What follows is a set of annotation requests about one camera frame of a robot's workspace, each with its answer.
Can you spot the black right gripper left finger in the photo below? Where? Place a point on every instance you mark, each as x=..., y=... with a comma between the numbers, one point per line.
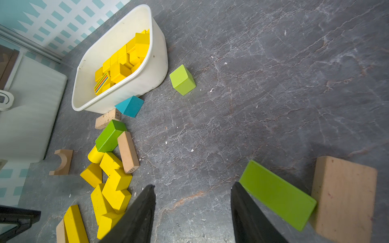
x=136, y=225

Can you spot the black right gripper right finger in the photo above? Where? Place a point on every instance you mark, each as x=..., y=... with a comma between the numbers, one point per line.
x=249, y=222

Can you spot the long yellow block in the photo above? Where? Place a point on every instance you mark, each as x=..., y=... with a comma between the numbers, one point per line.
x=74, y=225

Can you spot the tan wooden block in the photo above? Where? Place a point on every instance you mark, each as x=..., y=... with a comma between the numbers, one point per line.
x=61, y=234

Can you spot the yellow cylinder block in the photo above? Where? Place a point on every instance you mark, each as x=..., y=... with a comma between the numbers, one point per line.
x=95, y=156

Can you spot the rainbow striped block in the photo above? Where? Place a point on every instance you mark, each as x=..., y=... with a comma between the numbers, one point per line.
x=104, y=80

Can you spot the white oval plastic tub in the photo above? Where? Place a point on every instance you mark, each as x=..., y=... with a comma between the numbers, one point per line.
x=148, y=76

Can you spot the green slanted block right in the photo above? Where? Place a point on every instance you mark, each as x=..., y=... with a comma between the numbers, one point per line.
x=290, y=203

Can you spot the tan slanted block centre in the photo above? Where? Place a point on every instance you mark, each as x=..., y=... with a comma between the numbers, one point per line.
x=128, y=153

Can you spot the green rectangular block centre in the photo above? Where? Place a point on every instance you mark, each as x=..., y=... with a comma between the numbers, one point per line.
x=108, y=139

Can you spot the brown small block left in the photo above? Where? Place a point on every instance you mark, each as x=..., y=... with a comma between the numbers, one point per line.
x=66, y=158

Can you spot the tan block far right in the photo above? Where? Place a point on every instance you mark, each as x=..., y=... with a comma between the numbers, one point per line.
x=345, y=195

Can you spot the tan long block near tub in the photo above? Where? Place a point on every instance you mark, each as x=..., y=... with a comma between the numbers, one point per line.
x=102, y=121

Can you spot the teal triangular block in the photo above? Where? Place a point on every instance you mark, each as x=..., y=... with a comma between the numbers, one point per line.
x=131, y=106

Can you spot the brown lidded storage box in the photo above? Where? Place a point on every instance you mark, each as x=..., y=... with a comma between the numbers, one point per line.
x=30, y=100

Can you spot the small green cube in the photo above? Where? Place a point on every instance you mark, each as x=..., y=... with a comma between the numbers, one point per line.
x=182, y=80

